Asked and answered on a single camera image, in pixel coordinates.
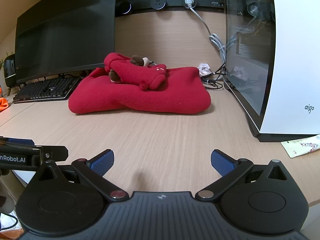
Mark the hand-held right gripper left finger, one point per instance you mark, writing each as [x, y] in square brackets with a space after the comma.
[102, 163]

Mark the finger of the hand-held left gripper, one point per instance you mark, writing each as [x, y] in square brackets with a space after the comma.
[56, 153]
[20, 141]

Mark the orange cloth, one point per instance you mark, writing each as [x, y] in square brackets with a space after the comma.
[3, 103]

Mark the black curved computer monitor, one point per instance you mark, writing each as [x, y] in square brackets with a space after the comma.
[65, 30]

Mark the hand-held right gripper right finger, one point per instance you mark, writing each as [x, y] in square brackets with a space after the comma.
[220, 163]

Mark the black speaker on legs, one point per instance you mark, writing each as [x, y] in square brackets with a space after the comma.
[10, 67]

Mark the red fleece hooded garment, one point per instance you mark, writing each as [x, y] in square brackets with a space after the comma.
[140, 95]

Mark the crumpled white tissue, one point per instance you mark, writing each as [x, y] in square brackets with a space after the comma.
[203, 68]

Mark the black wall socket rail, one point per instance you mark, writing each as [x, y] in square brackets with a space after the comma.
[170, 3]

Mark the white packet with red dots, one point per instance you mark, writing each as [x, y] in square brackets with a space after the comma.
[302, 146]

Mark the black mechanical keyboard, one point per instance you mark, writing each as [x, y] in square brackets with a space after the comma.
[46, 90]

